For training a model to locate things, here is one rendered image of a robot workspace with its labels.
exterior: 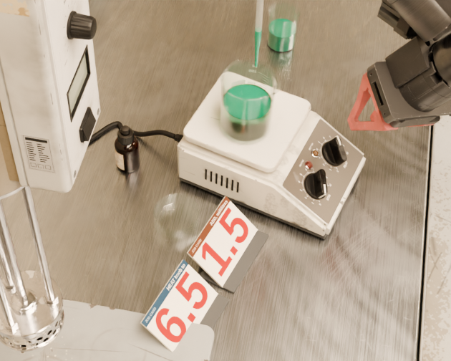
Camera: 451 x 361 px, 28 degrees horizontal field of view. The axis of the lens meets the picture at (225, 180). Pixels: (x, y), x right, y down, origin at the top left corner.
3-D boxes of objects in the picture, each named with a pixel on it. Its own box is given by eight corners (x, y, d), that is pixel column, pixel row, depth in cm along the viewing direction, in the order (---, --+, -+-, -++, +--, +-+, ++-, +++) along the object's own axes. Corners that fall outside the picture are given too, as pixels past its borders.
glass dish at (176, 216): (204, 237, 106) (204, 226, 104) (158, 245, 105) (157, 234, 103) (194, 200, 109) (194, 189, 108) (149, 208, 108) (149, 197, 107)
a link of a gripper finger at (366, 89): (326, 99, 102) (376, 62, 94) (372, 94, 106) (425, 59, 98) (343, 154, 101) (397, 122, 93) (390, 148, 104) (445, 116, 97)
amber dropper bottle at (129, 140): (139, 154, 113) (137, 117, 108) (140, 172, 112) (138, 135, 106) (115, 155, 113) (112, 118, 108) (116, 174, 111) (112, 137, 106)
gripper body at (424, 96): (362, 69, 95) (407, 36, 89) (430, 64, 100) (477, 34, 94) (381, 126, 93) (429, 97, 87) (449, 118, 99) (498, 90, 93)
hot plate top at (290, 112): (313, 107, 109) (314, 102, 108) (273, 176, 102) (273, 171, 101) (225, 73, 112) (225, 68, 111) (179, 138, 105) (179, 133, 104)
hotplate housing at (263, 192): (364, 167, 113) (374, 125, 107) (325, 244, 106) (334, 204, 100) (207, 107, 119) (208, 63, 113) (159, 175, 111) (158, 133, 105)
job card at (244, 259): (268, 236, 106) (271, 216, 103) (233, 294, 101) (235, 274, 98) (222, 215, 108) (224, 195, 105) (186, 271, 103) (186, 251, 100)
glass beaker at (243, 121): (207, 136, 105) (209, 85, 98) (233, 101, 108) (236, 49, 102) (262, 159, 103) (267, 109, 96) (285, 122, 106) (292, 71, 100)
